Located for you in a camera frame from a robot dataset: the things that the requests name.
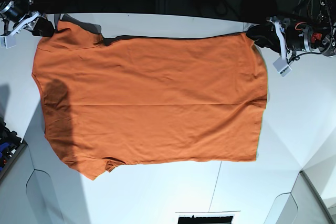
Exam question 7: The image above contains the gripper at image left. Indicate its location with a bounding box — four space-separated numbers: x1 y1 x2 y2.
1 0 55 38

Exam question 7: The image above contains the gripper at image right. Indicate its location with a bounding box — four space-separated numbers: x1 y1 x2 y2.
247 16 328 63

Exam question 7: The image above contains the orange t-shirt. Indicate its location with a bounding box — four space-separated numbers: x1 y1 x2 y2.
31 21 268 179

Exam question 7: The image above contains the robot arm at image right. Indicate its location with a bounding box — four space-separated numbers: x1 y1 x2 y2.
247 0 335 66

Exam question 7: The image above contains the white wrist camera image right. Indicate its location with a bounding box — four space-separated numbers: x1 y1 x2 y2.
273 58 292 77

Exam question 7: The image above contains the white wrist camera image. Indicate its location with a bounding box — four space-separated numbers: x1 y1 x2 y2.
0 35 16 49
273 58 292 77

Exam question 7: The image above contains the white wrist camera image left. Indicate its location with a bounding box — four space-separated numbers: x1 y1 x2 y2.
0 35 16 49

